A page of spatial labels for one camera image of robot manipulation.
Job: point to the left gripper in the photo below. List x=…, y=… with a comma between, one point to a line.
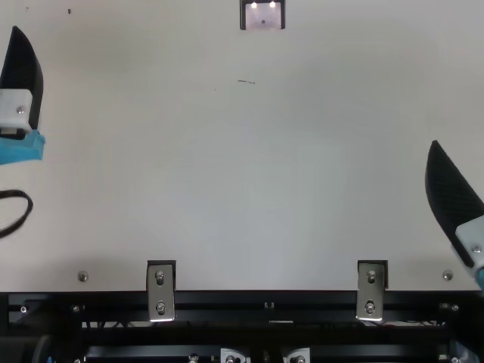
x=22, y=149

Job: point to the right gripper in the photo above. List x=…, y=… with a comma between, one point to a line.
x=481, y=278

